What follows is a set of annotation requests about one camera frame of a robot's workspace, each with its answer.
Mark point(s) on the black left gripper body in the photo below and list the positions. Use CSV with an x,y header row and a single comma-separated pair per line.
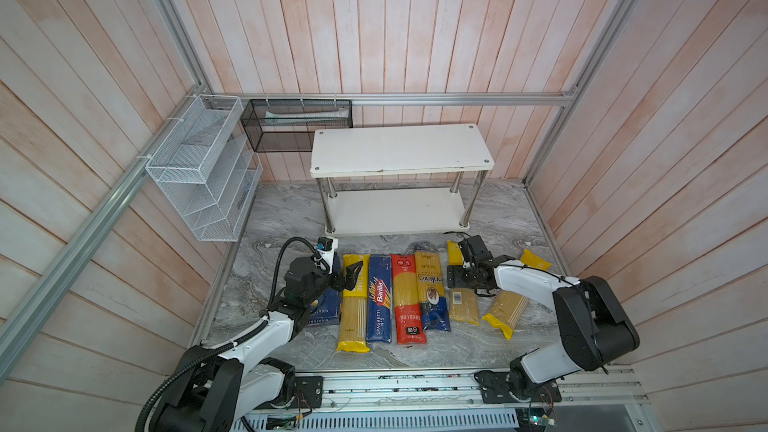
x,y
322,281

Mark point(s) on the yellow Pastati spaghetti bag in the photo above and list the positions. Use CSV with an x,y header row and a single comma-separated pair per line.
x,y
354,307

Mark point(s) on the white two-tier metal shelf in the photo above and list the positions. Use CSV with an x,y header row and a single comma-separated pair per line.
x,y
400,179

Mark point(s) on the white wire mesh rack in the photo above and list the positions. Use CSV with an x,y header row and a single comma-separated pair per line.
x,y
207,172

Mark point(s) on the yellow barcode spaghetti bag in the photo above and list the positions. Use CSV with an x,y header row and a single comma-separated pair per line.
x,y
463,301

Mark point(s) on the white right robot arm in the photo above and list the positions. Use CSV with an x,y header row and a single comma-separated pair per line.
x,y
594,328

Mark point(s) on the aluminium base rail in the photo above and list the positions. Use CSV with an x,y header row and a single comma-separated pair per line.
x,y
452,400

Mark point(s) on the dark blue pasta box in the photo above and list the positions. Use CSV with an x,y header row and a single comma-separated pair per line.
x,y
326,310

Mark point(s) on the yellow clear spaghetti bag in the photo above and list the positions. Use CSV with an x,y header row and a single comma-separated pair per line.
x,y
507,307

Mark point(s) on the red spaghetti bag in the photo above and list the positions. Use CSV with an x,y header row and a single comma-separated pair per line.
x,y
408,319

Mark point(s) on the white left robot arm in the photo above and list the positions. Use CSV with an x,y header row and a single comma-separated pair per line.
x,y
211,388

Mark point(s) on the aluminium frame rail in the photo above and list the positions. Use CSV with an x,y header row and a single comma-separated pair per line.
x,y
426,99

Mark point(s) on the black mesh wall basket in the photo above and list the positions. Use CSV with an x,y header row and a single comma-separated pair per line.
x,y
289,125

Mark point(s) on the blue Barilla spaghetti box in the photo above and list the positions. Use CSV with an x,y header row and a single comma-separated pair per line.
x,y
379,288

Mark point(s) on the blue yellow spaghetti bag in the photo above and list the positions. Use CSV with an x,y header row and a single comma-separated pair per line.
x,y
431,292

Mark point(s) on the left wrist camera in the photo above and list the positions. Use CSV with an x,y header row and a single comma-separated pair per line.
x,y
326,248

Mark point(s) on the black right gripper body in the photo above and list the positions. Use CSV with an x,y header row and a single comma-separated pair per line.
x,y
461,275

